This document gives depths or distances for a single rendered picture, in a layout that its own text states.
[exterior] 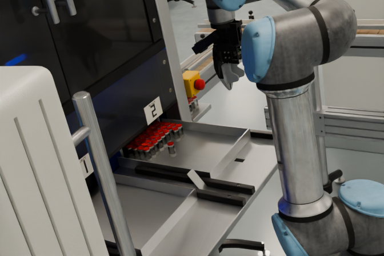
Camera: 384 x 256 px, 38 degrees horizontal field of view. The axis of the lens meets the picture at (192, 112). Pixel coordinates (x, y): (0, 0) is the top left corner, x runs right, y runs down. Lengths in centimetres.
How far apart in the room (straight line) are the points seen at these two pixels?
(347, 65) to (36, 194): 259
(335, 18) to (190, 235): 66
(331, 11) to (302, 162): 30
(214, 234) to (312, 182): 35
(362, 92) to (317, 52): 211
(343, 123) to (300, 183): 144
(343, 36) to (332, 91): 215
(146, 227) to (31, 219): 83
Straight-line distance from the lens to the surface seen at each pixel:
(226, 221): 146
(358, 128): 260
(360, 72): 314
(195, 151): 178
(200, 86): 194
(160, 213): 154
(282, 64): 106
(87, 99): 77
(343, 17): 111
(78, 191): 75
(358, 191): 128
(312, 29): 107
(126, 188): 168
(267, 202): 301
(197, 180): 158
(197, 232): 145
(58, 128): 71
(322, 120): 263
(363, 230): 126
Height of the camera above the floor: 176
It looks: 26 degrees down
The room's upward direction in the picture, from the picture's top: 12 degrees counter-clockwise
